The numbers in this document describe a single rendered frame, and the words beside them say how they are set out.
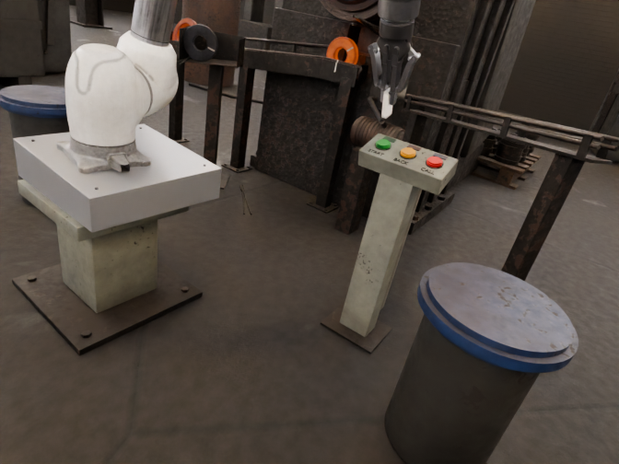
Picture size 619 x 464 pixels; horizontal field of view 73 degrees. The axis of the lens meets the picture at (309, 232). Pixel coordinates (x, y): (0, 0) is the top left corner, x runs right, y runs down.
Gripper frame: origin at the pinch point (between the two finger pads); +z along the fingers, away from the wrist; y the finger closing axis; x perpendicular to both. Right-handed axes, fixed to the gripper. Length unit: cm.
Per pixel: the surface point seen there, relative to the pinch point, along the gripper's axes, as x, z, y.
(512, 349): 39, 17, -48
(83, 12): -287, 162, 705
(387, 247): 12.3, 35.9, -10.8
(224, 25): -216, 92, 294
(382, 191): 7.1, 21.6, -4.8
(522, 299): 21, 23, -47
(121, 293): 64, 47, 48
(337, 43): -73, 21, 64
